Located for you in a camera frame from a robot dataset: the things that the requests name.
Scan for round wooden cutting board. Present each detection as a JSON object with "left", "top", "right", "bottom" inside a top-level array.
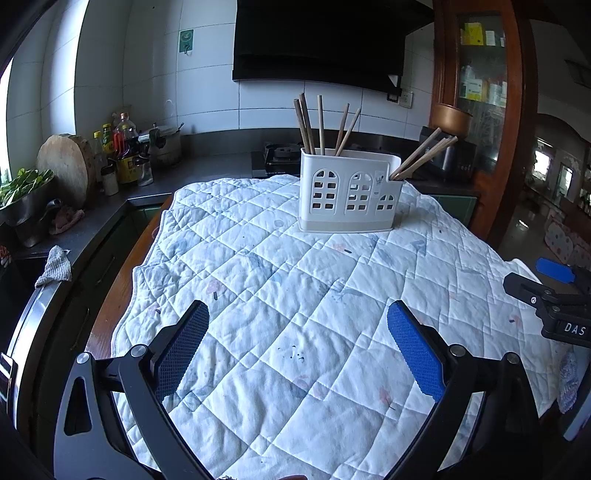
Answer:
[{"left": 36, "top": 133, "right": 92, "bottom": 209}]

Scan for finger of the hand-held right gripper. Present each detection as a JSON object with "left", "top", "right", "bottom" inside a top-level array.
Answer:
[
  {"left": 536, "top": 257, "right": 578, "bottom": 285},
  {"left": 503, "top": 272, "right": 563, "bottom": 309}
]

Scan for grey dishcloth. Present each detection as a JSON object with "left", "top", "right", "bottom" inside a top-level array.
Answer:
[{"left": 34, "top": 246, "right": 73, "bottom": 288}]

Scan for small white jar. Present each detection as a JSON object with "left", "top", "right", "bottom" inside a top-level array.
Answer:
[{"left": 101, "top": 163, "right": 120, "bottom": 197}]

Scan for black gas stove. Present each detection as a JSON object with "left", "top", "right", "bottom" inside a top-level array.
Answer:
[{"left": 250, "top": 142, "right": 306, "bottom": 180}]

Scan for person's right hand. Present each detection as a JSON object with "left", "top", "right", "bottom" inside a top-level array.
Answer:
[{"left": 558, "top": 348, "right": 580, "bottom": 415}]

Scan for metal cooking pot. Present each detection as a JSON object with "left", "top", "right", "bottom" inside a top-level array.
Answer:
[{"left": 137, "top": 123, "right": 184, "bottom": 168}]

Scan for dotted white board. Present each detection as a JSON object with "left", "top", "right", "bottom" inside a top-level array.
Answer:
[{"left": 544, "top": 220, "right": 589, "bottom": 265}]

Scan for pink cloth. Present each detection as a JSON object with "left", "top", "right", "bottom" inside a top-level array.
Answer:
[{"left": 48, "top": 205, "right": 86, "bottom": 234}]

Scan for black range hood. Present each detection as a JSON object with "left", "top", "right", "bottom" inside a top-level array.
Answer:
[{"left": 232, "top": 0, "right": 435, "bottom": 94}]

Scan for copper coloured pot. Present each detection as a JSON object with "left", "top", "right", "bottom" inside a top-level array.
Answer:
[{"left": 431, "top": 103, "right": 475, "bottom": 136}]

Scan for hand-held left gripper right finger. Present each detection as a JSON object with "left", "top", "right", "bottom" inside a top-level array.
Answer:
[{"left": 385, "top": 299, "right": 542, "bottom": 480}]

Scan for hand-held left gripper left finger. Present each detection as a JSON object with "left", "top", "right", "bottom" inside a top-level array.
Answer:
[{"left": 54, "top": 299, "right": 214, "bottom": 480}]

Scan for white quilted mat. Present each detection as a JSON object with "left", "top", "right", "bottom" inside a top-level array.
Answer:
[{"left": 111, "top": 174, "right": 570, "bottom": 480}]

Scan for black kitchen appliance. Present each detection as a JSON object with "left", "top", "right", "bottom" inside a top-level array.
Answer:
[{"left": 418, "top": 125, "right": 477, "bottom": 182}]

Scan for dark soy sauce bottle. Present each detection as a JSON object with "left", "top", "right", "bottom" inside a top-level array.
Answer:
[{"left": 113, "top": 113, "right": 142, "bottom": 186}]

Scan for wooden glass door cabinet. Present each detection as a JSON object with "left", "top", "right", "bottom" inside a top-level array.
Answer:
[{"left": 431, "top": 0, "right": 540, "bottom": 241}]

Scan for white plastic utensil holder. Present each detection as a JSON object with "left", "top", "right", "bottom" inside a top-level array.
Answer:
[{"left": 297, "top": 148, "right": 402, "bottom": 233}]

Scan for green leafy vegetables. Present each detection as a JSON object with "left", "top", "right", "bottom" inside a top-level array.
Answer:
[{"left": 0, "top": 168, "right": 55, "bottom": 206}]

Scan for metal bowl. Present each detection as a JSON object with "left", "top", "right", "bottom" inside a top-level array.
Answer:
[{"left": 0, "top": 185, "right": 62, "bottom": 248}]

